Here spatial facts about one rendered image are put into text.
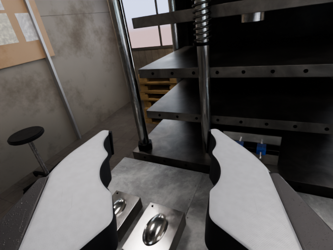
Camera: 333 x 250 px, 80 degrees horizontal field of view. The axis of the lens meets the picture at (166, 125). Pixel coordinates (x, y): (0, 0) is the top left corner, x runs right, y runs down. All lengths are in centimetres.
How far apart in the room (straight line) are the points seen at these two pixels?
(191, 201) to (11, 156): 245
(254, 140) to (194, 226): 51
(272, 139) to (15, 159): 277
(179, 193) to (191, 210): 11
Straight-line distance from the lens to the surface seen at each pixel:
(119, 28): 109
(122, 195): 96
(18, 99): 299
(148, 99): 320
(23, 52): 304
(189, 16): 102
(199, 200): 95
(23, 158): 310
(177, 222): 80
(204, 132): 108
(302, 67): 97
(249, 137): 109
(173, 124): 157
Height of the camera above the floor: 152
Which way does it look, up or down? 28 degrees down
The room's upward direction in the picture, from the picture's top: 9 degrees counter-clockwise
